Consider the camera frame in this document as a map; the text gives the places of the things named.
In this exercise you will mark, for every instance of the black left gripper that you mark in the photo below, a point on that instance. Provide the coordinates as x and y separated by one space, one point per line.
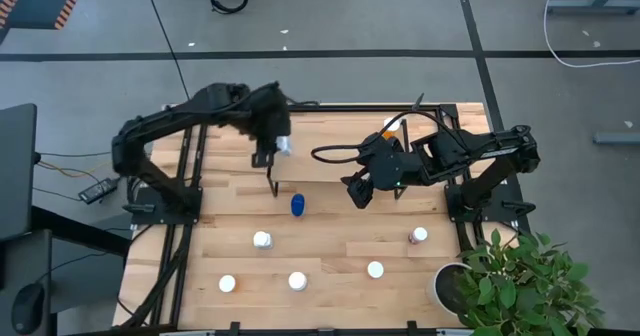
267 116

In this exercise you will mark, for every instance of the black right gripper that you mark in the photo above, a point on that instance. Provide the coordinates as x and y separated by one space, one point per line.
392 166

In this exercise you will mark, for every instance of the small white pill bottle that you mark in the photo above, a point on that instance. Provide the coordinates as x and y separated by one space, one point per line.
284 146

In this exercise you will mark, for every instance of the clear pill bottle blue cap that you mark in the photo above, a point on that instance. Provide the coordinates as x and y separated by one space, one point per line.
297 205

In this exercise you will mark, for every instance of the white supplement bottle blue band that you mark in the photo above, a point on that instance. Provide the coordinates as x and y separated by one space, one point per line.
261 239

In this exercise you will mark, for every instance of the white aspirin bottle green label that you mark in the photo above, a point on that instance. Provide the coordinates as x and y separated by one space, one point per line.
297 281

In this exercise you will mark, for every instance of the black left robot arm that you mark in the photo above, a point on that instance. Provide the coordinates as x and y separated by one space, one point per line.
165 118

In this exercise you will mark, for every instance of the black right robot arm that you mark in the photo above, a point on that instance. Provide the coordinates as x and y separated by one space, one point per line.
500 148

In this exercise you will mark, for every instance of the white plant pot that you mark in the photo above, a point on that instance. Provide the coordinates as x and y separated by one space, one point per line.
437 288

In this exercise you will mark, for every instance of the black power adapter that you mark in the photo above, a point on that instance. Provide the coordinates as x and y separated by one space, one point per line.
98 190

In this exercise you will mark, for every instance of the large green leafy plant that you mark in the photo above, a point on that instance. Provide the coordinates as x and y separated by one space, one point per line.
525 286

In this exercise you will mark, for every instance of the black side desk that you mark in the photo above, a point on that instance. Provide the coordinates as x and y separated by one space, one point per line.
17 176

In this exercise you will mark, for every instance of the orange striped floor mat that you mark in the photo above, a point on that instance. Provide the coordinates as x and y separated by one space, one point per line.
40 1

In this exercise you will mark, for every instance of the black computer mouse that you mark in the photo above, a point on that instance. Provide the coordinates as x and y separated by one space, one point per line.
27 308

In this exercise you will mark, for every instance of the black table frame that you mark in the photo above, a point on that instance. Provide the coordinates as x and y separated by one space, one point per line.
350 108

